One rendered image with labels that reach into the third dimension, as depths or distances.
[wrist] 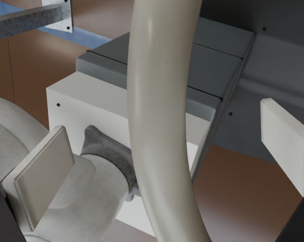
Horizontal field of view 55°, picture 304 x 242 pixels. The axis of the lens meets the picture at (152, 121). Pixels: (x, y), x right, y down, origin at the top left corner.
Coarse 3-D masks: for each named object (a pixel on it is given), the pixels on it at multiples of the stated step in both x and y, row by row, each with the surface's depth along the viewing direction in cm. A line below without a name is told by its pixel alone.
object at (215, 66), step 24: (216, 24) 130; (96, 48) 84; (120, 48) 88; (192, 48) 99; (216, 48) 103; (240, 48) 108; (96, 72) 77; (120, 72) 75; (192, 72) 83; (216, 72) 86; (240, 72) 133; (192, 96) 71; (216, 96) 73; (216, 120) 85
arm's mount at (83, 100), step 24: (48, 96) 71; (72, 96) 69; (96, 96) 71; (120, 96) 73; (72, 120) 72; (96, 120) 69; (120, 120) 66; (192, 120) 69; (72, 144) 77; (192, 144) 62; (192, 168) 71; (120, 216) 87; (144, 216) 82
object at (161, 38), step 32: (160, 0) 12; (192, 0) 12; (160, 32) 12; (192, 32) 13; (128, 64) 14; (160, 64) 13; (128, 96) 14; (160, 96) 13; (160, 128) 14; (160, 160) 14; (160, 192) 15; (192, 192) 16; (160, 224) 16; (192, 224) 16
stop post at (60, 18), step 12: (48, 0) 166; (60, 0) 163; (24, 12) 146; (36, 12) 149; (48, 12) 157; (60, 12) 165; (0, 24) 132; (12, 24) 137; (24, 24) 144; (36, 24) 151; (48, 24) 159; (60, 24) 171; (72, 24) 169; (0, 36) 133
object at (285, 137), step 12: (264, 108) 18; (276, 108) 16; (264, 120) 18; (276, 120) 16; (288, 120) 15; (264, 132) 18; (276, 132) 16; (288, 132) 14; (300, 132) 13; (264, 144) 19; (276, 144) 16; (288, 144) 14; (300, 144) 13; (276, 156) 17; (288, 156) 15; (300, 156) 13; (288, 168) 15; (300, 168) 13; (300, 180) 13; (300, 192) 14
